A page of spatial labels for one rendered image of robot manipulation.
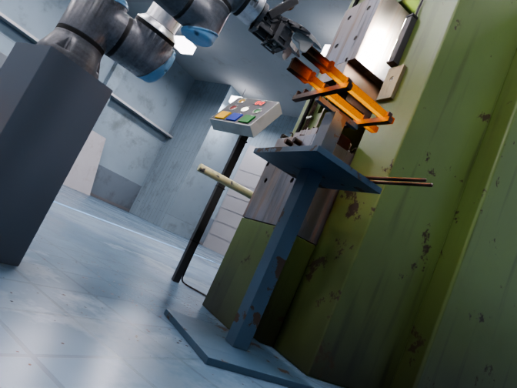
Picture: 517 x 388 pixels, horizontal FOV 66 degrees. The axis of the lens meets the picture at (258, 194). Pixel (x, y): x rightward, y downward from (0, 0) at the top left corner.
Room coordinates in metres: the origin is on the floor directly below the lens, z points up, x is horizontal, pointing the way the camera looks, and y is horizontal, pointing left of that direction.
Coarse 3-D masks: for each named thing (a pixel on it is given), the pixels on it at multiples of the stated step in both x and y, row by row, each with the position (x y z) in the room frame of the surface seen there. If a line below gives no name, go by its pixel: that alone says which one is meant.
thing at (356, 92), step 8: (312, 48) 1.14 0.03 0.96; (304, 56) 1.16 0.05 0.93; (312, 56) 1.15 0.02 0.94; (320, 56) 1.16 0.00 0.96; (320, 64) 1.16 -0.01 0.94; (328, 64) 1.18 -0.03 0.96; (320, 72) 1.21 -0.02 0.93; (328, 72) 1.20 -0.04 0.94; (336, 72) 1.20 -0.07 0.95; (336, 80) 1.22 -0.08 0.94; (344, 80) 1.21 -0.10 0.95; (352, 88) 1.24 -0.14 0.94; (360, 96) 1.26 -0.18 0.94; (368, 96) 1.27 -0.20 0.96; (368, 104) 1.28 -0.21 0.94; (376, 104) 1.29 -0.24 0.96; (376, 112) 1.32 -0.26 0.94; (384, 112) 1.32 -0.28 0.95; (392, 120) 1.34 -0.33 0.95
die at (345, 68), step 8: (344, 64) 1.84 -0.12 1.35; (344, 72) 1.82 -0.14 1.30; (352, 72) 1.84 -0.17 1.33; (360, 72) 1.86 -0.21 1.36; (328, 80) 1.91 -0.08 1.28; (360, 80) 1.87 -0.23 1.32; (368, 80) 1.88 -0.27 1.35; (360, 88) 1.87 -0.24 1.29; (368, 88) 1.89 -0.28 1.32; (376, 88) 1.91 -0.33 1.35; (376, 96) 1.92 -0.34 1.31
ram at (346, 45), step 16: (368, 0) 1.87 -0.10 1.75; (384, 0) 1.78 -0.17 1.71; (352, 16) 1.95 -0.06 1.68; (368, 16) 1.81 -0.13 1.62; (384, 16) 1.80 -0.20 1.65; (400, 16) 1.84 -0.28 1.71; (336, 32) 2.03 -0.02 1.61; (352, 32) 1.88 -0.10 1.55; (368, 32) 1.78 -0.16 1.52; (384, 32) 1.81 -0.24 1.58; (336, 48) 1.96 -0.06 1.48; (352, 48) 1.82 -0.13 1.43; (368, 48) 1.79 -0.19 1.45; (384, 48) 1.83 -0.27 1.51; (336, 64) 1.90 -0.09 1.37; (352, 64) 1.83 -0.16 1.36; (368, 64) 1.81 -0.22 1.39; (384, 64) 1.85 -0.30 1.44; (384, 80) 1.86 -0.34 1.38
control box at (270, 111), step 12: (228, 108) 2.39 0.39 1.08; (240, 108) 2.34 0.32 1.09; (252, 108) 2.30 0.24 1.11; (264, 108) 2.25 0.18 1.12; (276, 108) 2.26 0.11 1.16; (216, 120) 2.32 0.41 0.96; (228, 120) 2.27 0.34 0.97; (252, 120) 2.18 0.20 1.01; (264, 120) 2.22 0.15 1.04; (228, 132) 2.33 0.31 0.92; (240, 132) 2.25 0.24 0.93; (252, 132) 2.18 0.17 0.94
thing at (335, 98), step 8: (296, 64) 1.27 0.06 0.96; (304, 64) 1.28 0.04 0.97; (296, 72) 1.27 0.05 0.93; (304, 72) 1.29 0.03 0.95; (312, 72) 1.29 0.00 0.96; (304, 80) 1.30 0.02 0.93; (312, 80) 1.29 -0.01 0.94; (320, 80) 1.31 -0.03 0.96; (320, 88) 1.32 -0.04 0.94; (328, 96) 1.36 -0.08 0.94; (336, 96) 1.36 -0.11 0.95; (336, 104) 1.39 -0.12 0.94; (344, 104) 1.38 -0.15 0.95; (352, 112) 1.40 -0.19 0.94; (360, 112) 1.42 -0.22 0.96; (368, 128) 1.46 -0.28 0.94; (376, 128) 1.46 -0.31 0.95
